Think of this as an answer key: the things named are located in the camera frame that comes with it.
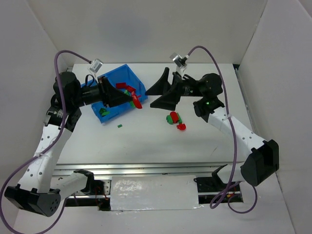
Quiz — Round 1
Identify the red two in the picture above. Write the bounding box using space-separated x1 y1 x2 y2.
116 82 127 89

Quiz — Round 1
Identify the large red green lego assembly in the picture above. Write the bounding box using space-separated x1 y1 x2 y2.
166 111 183 125

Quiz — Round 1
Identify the small green lego brick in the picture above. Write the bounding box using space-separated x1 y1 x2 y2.
99 108 106 115

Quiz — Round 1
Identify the red rounded lego brick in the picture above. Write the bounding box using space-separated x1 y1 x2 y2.
126 85 136 93

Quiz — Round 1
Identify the red green rounded lego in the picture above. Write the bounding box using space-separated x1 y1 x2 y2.
131 91 142 109

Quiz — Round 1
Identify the red round lego piece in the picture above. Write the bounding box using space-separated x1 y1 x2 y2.
176 123 186 131

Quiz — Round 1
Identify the green square lego brick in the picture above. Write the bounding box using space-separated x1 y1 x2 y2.
102 112 110 117

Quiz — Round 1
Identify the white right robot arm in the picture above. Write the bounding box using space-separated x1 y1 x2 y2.
145 67 279 187

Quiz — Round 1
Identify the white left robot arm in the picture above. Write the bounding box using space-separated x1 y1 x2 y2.
4 72 132 217

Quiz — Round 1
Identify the blue plastic divided bin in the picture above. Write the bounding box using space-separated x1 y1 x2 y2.
81 64 148 123

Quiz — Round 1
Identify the silver foil tape sheet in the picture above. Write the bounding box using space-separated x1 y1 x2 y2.
110 175 200 211

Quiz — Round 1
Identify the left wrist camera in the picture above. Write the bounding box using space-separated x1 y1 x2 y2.
88 58 103 74

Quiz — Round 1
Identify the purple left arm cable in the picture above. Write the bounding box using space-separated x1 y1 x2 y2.
0 50 92 234

